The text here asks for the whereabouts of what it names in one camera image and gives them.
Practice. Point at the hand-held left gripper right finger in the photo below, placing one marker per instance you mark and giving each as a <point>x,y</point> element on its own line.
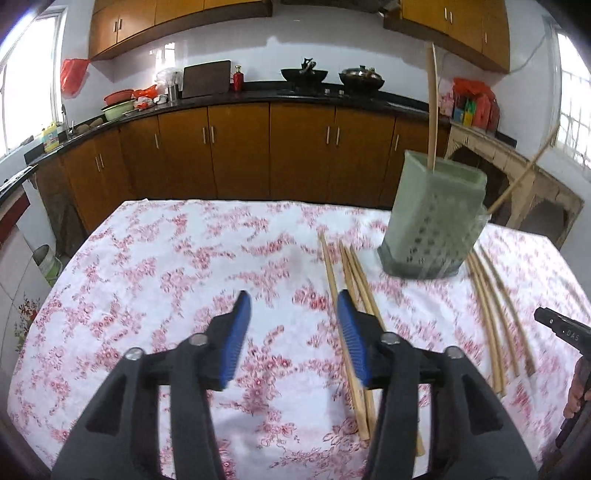
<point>353,341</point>

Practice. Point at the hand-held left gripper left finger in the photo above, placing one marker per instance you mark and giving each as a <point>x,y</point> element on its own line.
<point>233,341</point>

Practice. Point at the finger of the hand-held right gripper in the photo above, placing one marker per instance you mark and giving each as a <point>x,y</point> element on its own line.
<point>565,330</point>

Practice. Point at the green perforated utensil holder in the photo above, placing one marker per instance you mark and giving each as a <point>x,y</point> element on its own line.
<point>429,217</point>

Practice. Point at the person's right hand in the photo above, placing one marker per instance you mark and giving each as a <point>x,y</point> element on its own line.
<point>579,385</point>

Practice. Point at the red floral tablecloth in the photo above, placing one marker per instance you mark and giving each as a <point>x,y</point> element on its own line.
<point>184,258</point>

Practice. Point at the worn white table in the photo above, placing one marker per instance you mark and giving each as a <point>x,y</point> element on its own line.
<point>508,157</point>

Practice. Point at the brown lower kitchen cabinets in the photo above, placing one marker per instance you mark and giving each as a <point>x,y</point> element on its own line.
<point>240,152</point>

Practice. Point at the green bucket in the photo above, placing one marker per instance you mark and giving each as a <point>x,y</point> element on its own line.
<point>46,267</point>

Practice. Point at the window beside white table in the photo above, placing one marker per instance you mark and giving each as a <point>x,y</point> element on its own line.
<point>575,92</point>

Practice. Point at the colourful box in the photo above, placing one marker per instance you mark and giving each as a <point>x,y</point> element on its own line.
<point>464,112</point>

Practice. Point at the black kitchen countertop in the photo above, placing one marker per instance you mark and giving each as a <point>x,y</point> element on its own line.
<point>231,98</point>

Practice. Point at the gas stove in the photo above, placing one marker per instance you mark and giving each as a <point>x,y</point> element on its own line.
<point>332,91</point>

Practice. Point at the metal cup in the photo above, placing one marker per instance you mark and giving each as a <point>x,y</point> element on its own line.
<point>173,92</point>

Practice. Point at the green basin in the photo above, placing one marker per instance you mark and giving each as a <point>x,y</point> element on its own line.
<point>117,111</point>

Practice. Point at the pink packet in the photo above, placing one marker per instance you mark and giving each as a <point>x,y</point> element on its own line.
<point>446,99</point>

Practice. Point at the small red plastic bag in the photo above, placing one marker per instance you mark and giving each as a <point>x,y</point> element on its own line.
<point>147,94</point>

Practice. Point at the large red plastic bag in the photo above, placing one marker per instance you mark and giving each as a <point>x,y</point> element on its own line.
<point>468,86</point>

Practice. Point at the red bottle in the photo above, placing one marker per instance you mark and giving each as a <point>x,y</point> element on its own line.
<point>238,79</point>

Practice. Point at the pot with metal lid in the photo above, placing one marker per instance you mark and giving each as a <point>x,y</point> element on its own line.
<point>362,77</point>

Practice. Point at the dark cutting board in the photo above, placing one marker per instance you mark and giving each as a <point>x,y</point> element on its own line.
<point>205,78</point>

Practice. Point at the black wok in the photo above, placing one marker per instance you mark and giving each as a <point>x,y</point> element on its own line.
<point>304,76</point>

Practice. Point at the red basin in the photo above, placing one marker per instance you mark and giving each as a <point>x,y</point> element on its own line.
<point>119,96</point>

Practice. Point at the yellow detergent bottle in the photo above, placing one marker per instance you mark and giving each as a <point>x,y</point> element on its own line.
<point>51,138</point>

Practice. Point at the clear plastic bag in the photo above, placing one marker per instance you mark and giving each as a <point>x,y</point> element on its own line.
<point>167,76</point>

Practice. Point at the metal faucet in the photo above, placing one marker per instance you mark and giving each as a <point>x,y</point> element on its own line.
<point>65,117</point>

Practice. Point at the hanging red plastic bag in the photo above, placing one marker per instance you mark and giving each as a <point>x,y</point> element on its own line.
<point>74,76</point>

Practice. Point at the brown short upper cabinets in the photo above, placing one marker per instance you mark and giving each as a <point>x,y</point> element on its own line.
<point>461,27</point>

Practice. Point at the window above sink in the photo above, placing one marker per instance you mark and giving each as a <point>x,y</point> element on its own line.
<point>27,83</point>

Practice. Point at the brown long upper cabinets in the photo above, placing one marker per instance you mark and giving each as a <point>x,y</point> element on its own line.
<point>134,23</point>

